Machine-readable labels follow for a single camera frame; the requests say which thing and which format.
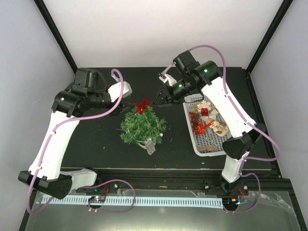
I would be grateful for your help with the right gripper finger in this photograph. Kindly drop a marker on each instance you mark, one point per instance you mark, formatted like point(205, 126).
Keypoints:
point(168, 103)
point(160, 97)

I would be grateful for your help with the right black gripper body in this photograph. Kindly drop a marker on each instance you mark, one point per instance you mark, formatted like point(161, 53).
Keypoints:
point(166, 90)

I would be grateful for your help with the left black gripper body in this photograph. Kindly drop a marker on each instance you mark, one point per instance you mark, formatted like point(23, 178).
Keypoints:
point(114, 113)

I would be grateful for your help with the red star ornament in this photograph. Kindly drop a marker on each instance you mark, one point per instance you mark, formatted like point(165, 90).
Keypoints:
point(143, 106)

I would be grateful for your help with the small green christmas tree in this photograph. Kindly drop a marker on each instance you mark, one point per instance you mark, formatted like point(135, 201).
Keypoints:
point(137, 128)

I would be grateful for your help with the red gift box ornament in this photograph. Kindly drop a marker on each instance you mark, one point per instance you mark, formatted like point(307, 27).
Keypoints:
point(204, 112)

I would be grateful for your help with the red ribbon bow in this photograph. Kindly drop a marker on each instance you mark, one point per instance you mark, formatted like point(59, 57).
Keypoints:
point(200, 128)

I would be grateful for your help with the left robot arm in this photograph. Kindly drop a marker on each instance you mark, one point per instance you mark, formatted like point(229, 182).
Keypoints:
point(87, 97)

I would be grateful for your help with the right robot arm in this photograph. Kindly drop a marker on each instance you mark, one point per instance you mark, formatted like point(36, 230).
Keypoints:
point(210, 81)

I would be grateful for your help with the pine cone ornament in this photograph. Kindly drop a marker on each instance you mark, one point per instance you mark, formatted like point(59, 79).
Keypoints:
point(196, 119)

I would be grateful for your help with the white snowflake ornament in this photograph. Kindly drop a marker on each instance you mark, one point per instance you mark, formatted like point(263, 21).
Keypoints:
point(204, 104)

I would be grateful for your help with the white mesh bow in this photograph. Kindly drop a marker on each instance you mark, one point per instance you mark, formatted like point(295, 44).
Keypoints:
point(208, 119)

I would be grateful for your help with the burlap bow ornament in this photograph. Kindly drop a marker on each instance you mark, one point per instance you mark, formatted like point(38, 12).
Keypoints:
point(210, 148)

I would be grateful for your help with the snowman doll ornament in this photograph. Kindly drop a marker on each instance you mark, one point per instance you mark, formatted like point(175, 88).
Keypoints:
point(220, 128)

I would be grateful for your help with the left circuit board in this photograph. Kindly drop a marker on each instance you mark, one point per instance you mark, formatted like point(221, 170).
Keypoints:
point(97, 199)

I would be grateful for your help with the circuit board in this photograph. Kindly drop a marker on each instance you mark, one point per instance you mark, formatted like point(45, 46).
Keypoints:
point(233, 201)
point(97, 199)

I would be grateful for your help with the right circuit board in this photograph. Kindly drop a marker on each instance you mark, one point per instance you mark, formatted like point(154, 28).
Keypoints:
point(233, 201)

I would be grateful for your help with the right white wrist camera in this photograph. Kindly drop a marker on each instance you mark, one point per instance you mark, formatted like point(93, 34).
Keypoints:
point(167, 79)

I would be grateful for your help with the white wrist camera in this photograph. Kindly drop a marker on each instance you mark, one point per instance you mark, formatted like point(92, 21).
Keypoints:
point(115, 90)
point(167, 79)

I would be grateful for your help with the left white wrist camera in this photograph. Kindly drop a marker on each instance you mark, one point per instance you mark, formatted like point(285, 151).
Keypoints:
point(115, 90)

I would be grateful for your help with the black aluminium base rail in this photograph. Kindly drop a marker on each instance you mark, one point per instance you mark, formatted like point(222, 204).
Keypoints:
point(209, 182)

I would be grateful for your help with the white slotted cable duct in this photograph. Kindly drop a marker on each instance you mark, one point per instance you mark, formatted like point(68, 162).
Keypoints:
point(142, 201)

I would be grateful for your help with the left black frame post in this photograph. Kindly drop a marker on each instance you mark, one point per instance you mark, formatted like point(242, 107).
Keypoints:
point(40, 4)

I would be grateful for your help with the black frame post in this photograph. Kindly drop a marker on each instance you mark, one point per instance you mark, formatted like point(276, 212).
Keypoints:
point(281, 12)
point(40, 4)

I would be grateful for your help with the right black frame post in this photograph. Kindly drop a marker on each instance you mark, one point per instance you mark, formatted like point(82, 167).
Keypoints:
point(281, 12)

